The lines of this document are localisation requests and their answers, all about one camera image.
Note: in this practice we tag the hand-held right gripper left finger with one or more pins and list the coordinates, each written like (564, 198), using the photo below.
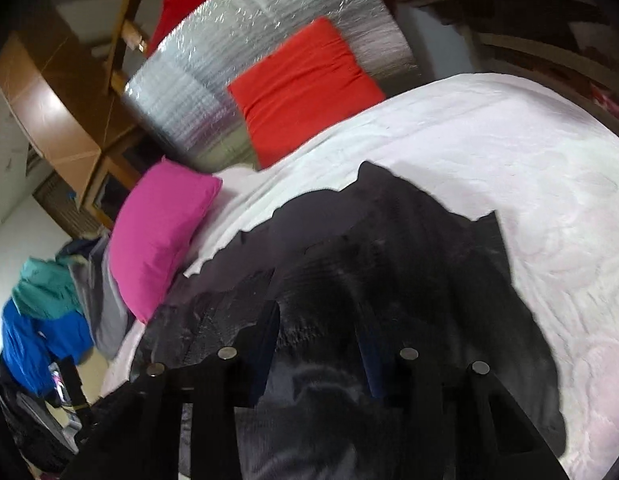
(264, 360)

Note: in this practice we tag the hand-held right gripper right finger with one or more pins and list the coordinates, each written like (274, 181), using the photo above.
(373, 367)

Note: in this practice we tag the black jacket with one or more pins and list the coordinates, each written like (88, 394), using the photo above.
(389, 240)

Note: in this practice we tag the pink pillow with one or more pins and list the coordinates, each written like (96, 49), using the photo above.
(154, 240)

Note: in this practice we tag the grey garment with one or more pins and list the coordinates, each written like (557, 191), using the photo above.
(99, 305)

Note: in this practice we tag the teal garment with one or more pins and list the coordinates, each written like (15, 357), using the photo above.
(44, 290)

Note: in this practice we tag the wooden nightstand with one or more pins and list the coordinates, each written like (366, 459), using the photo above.
(96, 185)

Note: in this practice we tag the black bag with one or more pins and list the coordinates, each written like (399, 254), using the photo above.
(24, 425)

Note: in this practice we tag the white quilted bedspread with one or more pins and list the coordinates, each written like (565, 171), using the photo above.
(489, 135)

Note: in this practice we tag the red pillow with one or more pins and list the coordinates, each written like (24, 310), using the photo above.
(299, 90)

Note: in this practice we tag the wooden wardrobe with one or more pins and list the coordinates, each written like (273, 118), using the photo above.
(54, 110)

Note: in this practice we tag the silver foil insulation mat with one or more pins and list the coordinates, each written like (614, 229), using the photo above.
(249, 20)

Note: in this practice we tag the wooden headboard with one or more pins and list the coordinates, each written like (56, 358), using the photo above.
(132, 35)

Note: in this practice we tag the wooden shelf unit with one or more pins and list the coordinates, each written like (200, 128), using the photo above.
(529, 25)

